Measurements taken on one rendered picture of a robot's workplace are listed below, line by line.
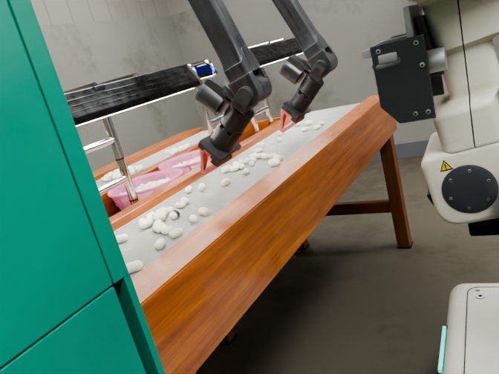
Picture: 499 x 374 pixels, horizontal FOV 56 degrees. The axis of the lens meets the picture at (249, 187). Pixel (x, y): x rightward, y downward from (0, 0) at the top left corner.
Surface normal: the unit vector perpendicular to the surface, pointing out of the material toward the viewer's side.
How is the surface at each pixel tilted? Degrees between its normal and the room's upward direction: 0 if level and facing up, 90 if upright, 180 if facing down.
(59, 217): 90
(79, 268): 90
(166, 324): 90
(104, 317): 90
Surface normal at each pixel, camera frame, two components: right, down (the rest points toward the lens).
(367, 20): -0.41, 0.35
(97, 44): 0.87, -0.11
